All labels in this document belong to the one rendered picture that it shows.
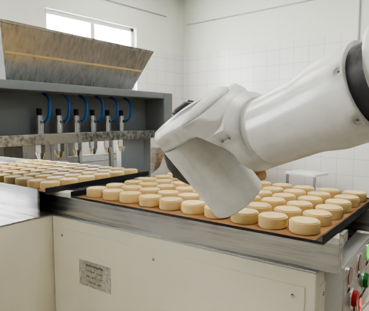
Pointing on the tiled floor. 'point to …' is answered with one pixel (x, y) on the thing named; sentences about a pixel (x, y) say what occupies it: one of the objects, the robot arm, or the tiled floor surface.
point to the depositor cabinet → (15, 260)
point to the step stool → (306, 175)
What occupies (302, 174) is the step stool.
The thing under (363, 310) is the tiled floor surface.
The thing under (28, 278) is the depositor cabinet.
